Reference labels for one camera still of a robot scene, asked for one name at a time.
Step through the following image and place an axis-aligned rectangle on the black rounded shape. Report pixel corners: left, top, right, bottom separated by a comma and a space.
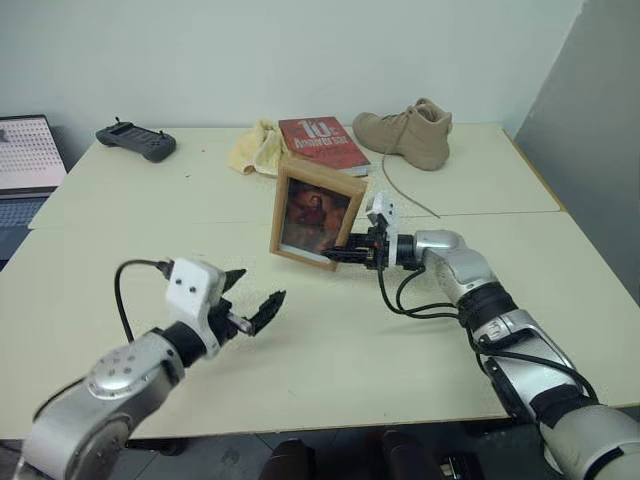
381, 428, 442, 480

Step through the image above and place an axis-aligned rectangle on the black handheld controller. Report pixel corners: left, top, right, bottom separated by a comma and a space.
95, 116, 178, 164

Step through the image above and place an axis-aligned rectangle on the tan suede boot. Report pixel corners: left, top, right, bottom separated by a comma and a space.
351, 96, 455, 220

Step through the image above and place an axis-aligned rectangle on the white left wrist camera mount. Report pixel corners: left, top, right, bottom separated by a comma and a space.
165, 257, 228, 360

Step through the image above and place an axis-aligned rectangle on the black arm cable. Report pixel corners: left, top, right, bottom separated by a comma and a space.
113, 258, 174, 346
375, 262, 601, 407

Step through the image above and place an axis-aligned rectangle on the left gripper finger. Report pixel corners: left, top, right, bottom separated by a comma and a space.
247, 288, 288, 338
222, 268, 248, 298

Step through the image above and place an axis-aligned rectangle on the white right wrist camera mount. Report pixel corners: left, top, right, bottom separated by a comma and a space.
364, 190, 402, 268

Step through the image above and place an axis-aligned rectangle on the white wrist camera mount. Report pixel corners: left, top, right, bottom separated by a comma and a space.
165, 257, 228, 360
364, 190, 402, 268

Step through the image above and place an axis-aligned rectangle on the yellow cloth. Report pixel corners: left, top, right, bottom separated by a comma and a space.
226, 118, 288, 178

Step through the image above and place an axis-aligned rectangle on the red book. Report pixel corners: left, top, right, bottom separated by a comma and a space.
277, 115, 373, 178

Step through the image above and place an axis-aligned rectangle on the dark reddish rounded shape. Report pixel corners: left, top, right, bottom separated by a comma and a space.
269, 438, 318, 480

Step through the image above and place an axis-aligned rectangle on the grey laptop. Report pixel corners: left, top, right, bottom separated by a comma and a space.
0, 114, 69, 272

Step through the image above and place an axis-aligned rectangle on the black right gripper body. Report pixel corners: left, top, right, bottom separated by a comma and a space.
363, 224, 390, 272

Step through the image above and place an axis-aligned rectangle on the wooden picture frame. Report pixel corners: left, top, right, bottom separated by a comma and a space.
268, 158, 371, 274

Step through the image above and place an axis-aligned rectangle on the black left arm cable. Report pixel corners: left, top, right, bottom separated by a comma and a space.
113, 258, 174, 346

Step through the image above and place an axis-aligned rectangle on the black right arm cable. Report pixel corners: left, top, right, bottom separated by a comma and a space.
375, 262, 601, 407

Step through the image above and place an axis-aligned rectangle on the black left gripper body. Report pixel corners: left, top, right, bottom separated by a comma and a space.
203, 297, 255, 352

